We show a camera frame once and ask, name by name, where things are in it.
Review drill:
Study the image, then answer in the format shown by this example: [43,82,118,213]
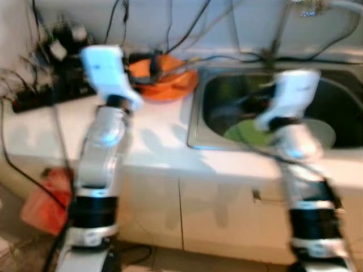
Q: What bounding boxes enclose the dark metal utensil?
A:
[156,57,199,77]

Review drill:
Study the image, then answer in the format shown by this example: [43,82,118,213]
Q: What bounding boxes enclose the orange plastic bowl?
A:
[129,54,192,87]

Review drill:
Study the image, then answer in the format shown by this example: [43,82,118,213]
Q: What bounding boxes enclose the green plate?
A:
[224,120,274,147]

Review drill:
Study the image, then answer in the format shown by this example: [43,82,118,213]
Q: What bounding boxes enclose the stainless steel sink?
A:
[187,65,363,152]

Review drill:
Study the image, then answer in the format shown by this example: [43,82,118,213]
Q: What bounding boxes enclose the metal faucet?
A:
[262,0,298,64]

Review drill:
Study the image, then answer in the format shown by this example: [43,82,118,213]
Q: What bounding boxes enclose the orange plastic plate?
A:
[136,71,200,103]

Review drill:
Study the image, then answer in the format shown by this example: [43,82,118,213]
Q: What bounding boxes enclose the white cabinet door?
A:
[179,173,363,267]
[11,153,183,250]

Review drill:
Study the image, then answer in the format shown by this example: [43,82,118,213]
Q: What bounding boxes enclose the black charger box white labels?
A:
[50,22,94,57]

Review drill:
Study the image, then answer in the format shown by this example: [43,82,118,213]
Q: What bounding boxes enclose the black power strip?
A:
[11,82,96,113]

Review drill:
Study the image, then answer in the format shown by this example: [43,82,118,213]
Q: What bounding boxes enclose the red plastic bag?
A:
[22,166,75,236]

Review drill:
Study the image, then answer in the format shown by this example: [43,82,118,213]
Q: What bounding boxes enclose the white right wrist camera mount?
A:
[265,69,322,131]

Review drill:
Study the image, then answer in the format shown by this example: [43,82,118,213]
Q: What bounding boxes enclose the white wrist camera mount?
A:
[265,69,322,131]
[79,44,144,112]

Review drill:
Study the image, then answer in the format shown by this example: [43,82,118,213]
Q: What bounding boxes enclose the white hose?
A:
[326,0,363,15]

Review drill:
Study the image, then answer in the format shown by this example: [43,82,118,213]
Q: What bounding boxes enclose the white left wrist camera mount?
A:
[79,44,144,112]

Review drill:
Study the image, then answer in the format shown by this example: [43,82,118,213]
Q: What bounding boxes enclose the black trailing cable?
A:
[0,96,69,210]

